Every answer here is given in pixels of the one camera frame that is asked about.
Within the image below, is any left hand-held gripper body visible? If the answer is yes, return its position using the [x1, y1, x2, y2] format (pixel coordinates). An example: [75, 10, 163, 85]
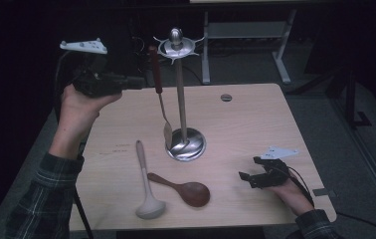
[59, 37, 128, 99]

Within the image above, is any metal utensil stand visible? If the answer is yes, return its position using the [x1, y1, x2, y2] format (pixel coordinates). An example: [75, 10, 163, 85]
[152, 27, 208, 162]

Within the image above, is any brown wooden spoon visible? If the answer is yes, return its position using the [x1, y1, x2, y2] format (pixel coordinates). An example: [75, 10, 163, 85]
[146, 172, 211, 208]

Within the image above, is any person's right hand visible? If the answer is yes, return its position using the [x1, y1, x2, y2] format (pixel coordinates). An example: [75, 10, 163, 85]
[265, 178, 314, 217]

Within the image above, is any person's left hand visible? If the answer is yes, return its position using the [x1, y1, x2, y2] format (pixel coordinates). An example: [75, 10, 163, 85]
[57, 83, 123, 134]

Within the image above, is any right hand-held gripper black cable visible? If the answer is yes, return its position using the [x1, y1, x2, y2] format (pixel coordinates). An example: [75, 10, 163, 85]
[275, 164, 315, 207]

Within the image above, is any white metal frame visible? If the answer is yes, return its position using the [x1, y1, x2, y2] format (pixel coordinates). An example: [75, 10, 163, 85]
[201, 9, 298, 86]

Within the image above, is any grey tape strip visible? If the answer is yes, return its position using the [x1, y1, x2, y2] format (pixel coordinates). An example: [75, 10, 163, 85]
[312, 187, 330, 197]

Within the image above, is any thin grey wire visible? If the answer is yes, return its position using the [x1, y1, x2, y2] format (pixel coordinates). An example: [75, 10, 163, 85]
[130, 35, 146, 55]

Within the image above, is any beige silicone ladle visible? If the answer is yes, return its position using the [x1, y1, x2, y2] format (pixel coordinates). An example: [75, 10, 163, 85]
[134, 139, 167, 220]

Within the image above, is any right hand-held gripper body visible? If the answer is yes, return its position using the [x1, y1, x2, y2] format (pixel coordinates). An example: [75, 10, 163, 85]
[250, 145, 299, 189]

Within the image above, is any black metal stand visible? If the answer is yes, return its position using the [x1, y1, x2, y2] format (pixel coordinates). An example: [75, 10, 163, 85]
[321, 66, 373, 129]

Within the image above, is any metal spatula with brown handle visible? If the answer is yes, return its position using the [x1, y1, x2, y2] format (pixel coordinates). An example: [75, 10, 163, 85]
[147, 45, 174, 151]

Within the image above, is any thin black cable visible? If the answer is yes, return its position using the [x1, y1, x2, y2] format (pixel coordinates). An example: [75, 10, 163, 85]
[334, 211, 376, 239]

